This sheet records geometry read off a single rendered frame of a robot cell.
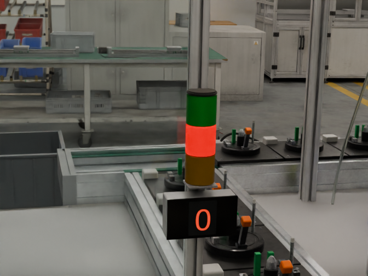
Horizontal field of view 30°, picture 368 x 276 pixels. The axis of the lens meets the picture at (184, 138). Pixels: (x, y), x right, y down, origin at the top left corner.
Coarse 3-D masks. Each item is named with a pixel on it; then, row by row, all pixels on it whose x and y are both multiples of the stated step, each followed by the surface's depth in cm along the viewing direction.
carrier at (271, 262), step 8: (256, 256) 141; (272, 256) 138; (208, 264) 148; (216, 264) 148; (256, 264) 142; (272, 264) 137; (208, 272) 144; (216, 272) 144; (224, 272) 149; (232, 272) 149; (240, 272) 149; (248, 272) 144; (256, 272) 142; (264, 272) 138; (272, 272) 137; (304, 272) 150
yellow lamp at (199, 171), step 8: (192, 160) 112; (200, 160) 112; (208, 160) 112; (192, 168) 113; (200, 168) 112; (208, 168) 113; (192, 176) 113; (200, 176) 113; (208, 176) 113; (192, 184) 113; (200, 184) 113; (208, 184) 113
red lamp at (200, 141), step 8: (192, 128) 111; (200, 128) 111; (208, 128) 111; (192, 136) 111; (200, 136) 111; (208, 136) 111; (192, 144) 112; (200, 144) 111; (208, 144) 112; (192, 152) 112; (200, 152) 112; (208, 152) 112
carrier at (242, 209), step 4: (224, 172) 187; (224, 176) 188; (224, 180) 188; (224, 184) 188; (208, 188) 183; (224, 188) 188; (240, 200) 195; (240, 204) 192; (244, 204) 192; (240, 208) 189; (244, 208) 189; (248, 208) 189; (240, 212) 185; (244, 212) 186; (248, 212) 186; (256, 216) 183; (256, 220) 180; (260, 220) 180; (256, 224) 177; (260, 224) 177
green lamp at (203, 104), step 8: (192, 96) 110; (200, 96) 110; (208, 96) 110; (216, 96) 111; (192, 104) 110; (200, 104) 110; (208, 104) 110; (216, 104) 112; (192, 112) 111; (200, 112) 110; (208, 112) 110; (216, 112) 112; (192, 120) 111; (200, 120) 110; (208, 120) 111
